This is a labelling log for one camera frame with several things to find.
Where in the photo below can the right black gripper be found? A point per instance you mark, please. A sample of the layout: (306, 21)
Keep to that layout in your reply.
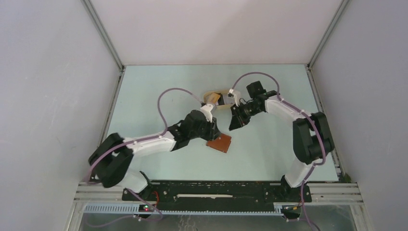
(238, 120)

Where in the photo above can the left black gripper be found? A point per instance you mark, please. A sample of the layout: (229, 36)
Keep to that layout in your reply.
(213, 131)

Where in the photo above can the beige oval tray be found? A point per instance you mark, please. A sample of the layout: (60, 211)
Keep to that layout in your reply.
(219, 107)

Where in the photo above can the gold credit card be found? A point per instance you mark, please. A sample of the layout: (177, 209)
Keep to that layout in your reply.
(212, 98)

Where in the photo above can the brown leather card holder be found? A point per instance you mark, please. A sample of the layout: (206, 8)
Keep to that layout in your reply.
(222, 143)

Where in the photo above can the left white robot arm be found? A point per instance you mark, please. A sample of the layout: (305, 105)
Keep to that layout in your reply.
(111, 161)

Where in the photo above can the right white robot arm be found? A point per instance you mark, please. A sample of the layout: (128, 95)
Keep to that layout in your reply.
(312, 139)

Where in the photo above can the silver card in tray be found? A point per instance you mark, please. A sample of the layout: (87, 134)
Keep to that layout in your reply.
(228, 100)

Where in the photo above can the black card in tray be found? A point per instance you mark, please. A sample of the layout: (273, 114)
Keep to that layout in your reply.
(220, 101)

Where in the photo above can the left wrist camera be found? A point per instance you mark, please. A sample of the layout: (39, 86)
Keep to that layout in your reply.
(207, 110)

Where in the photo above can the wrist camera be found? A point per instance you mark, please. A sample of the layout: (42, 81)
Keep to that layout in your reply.
(234, 96)
(207, 110)

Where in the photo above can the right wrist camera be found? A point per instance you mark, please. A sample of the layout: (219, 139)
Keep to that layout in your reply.
(234, 96)

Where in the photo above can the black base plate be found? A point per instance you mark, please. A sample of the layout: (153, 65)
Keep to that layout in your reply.
(223, 195)

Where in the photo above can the grey cable duct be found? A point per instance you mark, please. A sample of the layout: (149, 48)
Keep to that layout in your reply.
(140, 209)

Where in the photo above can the aluminium frame rail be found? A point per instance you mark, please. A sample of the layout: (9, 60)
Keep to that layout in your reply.
(321, 194)

